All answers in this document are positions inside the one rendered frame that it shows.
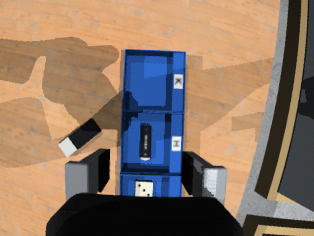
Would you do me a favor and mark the white domino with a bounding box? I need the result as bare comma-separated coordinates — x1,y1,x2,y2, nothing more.
135,180,153,197

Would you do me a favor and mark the black and white eraser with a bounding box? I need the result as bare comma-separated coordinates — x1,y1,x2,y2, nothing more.
58,118,102,157

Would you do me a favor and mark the blue rack of bins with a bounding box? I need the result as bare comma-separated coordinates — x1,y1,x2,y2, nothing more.
119,49,186,197

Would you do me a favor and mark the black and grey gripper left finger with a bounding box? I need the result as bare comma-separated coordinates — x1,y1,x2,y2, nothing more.
65,148,110,201

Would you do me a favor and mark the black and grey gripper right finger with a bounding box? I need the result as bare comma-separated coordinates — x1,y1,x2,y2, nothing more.
181,151,227,206

